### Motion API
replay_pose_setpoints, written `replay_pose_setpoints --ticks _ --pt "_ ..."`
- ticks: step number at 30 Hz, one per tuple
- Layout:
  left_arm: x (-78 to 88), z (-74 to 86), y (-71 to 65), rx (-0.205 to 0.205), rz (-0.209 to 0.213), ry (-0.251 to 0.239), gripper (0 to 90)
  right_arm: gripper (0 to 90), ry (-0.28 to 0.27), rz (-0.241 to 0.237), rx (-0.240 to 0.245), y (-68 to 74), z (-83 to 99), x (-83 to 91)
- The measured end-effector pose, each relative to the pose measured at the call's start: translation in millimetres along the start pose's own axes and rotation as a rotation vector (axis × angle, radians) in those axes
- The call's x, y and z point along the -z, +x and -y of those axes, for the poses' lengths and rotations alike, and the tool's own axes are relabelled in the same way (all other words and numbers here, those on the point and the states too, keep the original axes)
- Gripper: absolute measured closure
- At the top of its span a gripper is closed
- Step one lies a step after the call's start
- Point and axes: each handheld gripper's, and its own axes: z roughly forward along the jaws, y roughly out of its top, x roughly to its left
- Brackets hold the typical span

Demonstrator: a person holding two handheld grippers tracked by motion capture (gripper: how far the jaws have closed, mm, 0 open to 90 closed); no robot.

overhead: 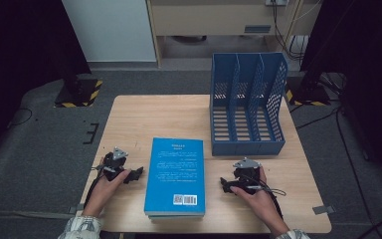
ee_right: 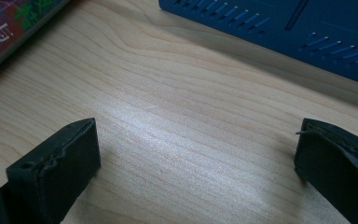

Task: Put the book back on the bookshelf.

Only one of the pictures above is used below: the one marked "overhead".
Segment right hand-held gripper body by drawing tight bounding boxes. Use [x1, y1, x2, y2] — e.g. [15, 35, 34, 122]
[232, 157, 263, 191]

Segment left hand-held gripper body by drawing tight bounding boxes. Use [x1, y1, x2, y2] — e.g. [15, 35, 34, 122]
[97, 146, 129, 182]

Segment blue plastic file rack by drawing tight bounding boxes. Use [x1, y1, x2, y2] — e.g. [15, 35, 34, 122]
[209, 52, 288, 157]

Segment person's right hand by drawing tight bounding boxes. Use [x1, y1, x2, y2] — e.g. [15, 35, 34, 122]
[229, 166, 283, 222]

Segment person's left hand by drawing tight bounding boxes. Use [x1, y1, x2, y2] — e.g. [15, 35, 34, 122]
[86, 168, 132, 212]

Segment black floor tape marks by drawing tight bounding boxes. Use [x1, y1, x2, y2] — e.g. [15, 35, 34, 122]
[82, 121, 100, 145]

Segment gray tape piece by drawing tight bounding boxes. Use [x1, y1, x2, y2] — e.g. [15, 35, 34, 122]
[311, 205, 336, 215]
[67, 204, 86, 214]

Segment black striped stand base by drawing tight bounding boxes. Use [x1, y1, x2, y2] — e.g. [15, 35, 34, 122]
[54, 78, 103, 109]
[284, 74, 332, 108]

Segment white cabinet panel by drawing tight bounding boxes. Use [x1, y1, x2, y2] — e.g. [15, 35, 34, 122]
[62, 0, 157, 63]

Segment gray label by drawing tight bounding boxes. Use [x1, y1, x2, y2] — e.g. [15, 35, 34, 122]
[244, 24, 273, 35]

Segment black curtain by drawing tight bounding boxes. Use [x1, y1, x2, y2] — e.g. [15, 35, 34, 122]
[0, 0, 93, 167]
[299, 0, 382, 187]

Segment beige wooden desk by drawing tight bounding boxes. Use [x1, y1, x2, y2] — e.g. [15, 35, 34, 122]
[145, 0, 322, 69]

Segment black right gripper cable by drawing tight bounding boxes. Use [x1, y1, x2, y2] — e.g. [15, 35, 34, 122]
[245, 173, 287, 220]

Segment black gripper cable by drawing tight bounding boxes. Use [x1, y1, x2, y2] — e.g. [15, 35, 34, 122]
[83, 164, 106, 208]
[245, 173, 287, 220]

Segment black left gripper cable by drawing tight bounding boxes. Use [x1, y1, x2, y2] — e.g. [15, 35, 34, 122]
[83, 164, 106, 208]

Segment thin black floor cable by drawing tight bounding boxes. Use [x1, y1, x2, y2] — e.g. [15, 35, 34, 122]
[7, 107, 34, 129]

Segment long black floor cable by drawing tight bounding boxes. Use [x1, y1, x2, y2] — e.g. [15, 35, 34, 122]
[335, 109, 379, 233]

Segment black cable bundle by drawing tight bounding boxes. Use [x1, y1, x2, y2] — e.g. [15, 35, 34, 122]
[271, 0, 308, 62]

